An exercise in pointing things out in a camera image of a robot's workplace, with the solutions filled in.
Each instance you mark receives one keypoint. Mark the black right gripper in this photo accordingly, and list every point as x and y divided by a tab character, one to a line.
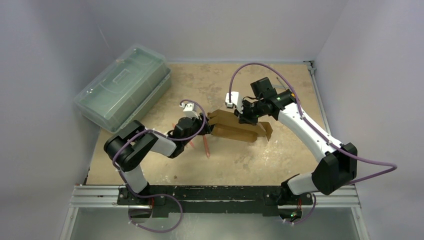
246	117

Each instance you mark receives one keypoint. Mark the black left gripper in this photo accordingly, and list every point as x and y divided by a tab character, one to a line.
207	128

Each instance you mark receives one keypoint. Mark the brown cardboard box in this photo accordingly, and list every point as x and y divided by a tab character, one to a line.
226	125

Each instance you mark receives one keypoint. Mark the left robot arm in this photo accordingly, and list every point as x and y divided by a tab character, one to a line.
129	146

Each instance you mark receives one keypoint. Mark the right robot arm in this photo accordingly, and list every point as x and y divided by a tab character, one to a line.
337	165

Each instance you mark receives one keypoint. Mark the clear plastic storage box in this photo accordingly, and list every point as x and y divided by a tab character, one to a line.
126	90

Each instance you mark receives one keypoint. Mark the silver wrench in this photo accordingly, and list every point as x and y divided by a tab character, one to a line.
276	86

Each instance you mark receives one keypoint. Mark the yellow black screwdriver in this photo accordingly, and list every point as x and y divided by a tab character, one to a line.
283	83

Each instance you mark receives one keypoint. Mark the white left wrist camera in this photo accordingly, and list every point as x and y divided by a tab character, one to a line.
190	110

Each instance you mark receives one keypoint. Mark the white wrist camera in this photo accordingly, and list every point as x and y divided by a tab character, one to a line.
234	100
190	110

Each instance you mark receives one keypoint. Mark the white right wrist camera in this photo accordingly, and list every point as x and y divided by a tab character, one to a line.
234	100

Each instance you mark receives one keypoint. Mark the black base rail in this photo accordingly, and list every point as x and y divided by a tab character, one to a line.
266	200

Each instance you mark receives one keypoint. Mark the aluminium frame rail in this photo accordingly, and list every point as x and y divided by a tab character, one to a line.
94	214

